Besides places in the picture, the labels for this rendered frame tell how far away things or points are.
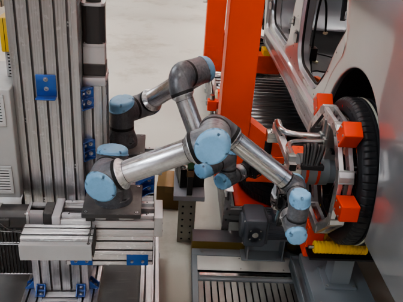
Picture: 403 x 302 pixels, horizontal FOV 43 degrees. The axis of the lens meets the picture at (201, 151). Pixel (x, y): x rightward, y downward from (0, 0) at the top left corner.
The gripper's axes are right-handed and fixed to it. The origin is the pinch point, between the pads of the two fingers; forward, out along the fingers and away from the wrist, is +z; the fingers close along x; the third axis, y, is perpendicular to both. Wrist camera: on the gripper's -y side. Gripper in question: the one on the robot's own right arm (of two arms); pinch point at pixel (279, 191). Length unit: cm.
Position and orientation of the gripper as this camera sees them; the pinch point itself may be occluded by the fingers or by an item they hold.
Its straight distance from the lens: 215.1
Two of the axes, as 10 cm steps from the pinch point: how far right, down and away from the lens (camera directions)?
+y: 0.7, -8.9, -4.5
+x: -10.0, -0.5, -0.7
